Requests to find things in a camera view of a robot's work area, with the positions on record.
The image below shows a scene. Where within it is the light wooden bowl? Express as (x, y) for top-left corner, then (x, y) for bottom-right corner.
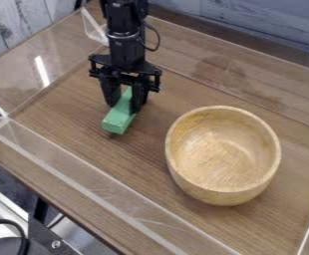
(164, 106), (282, 206)

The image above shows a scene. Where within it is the black table leg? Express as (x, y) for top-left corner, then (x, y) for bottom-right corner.
(33, 198), (49, 224)

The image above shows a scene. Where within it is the black cable loop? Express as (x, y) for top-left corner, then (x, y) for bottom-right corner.
(0, 218), (29, 255)

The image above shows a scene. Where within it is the green rectangular block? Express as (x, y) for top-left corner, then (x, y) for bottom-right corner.
(101, 88), (136, 134)

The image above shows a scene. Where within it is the grey metal bracket with screw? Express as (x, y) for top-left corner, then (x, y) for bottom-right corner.
(26, 217), (83, 255)

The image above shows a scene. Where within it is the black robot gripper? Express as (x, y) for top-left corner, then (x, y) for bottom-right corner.
(88, 33), (162, 114)

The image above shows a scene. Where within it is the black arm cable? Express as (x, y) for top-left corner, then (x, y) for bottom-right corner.
(141, 22), (162, 53)

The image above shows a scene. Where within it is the clear acrylic tray enclosure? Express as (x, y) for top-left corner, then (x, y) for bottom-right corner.
(0, 4), (309, 255)

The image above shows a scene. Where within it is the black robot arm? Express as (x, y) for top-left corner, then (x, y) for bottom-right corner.
(88, 0), (162, 115)

